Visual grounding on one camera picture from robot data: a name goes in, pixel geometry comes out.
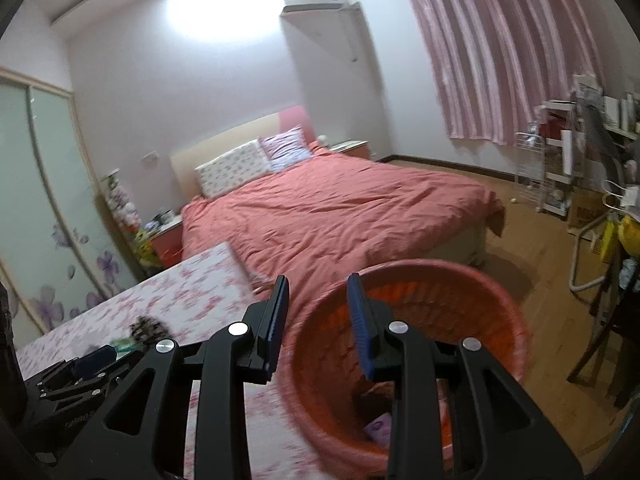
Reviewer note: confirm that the pink bed duvet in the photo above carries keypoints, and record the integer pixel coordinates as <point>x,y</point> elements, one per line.
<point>330,215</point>

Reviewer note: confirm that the sliding wardrobe with flowers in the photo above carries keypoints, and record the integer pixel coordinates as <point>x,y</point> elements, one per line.
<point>60,249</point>

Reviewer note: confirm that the striped pink pillow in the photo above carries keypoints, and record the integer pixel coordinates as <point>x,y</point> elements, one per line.
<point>285,149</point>

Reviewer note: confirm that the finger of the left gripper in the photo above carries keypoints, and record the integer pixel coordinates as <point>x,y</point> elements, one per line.
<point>84,376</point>

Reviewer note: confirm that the left red nightstand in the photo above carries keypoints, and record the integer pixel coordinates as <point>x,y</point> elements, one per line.
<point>167,242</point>

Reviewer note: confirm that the right bedside nightstand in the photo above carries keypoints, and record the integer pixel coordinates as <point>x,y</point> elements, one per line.
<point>352,148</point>

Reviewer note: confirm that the cream pink headboard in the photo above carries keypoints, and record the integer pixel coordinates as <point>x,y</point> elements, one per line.
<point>184,162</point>

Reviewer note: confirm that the floral white pillow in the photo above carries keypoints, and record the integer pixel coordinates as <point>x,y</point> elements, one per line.
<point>233,169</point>

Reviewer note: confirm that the trash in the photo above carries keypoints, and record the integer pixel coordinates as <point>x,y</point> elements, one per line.
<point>380,430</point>

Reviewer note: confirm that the brown paper bag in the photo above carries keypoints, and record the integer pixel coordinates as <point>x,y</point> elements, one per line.
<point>586,206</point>

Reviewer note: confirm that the white storage cart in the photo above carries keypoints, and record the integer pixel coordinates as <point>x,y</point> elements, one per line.
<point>562,155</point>

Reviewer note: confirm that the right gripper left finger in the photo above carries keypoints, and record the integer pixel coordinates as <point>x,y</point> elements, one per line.
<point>139,432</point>

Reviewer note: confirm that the hanging plush toys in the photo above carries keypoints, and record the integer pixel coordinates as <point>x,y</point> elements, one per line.
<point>125,213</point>

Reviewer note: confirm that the black floral cloth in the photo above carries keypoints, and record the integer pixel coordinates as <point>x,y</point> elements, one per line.
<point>146,332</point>

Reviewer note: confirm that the pink striped curtain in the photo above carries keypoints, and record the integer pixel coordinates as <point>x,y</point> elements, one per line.
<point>494,61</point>

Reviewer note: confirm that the dark wooden chair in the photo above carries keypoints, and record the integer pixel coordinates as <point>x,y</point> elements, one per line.
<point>615,310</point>

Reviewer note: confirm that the white wire rack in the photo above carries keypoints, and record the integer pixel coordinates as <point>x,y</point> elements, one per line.
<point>529,167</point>

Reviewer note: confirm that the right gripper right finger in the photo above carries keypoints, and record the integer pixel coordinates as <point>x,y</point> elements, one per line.
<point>457,412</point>

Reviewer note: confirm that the floral tablecloth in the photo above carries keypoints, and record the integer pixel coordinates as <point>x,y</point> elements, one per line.
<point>193,299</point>

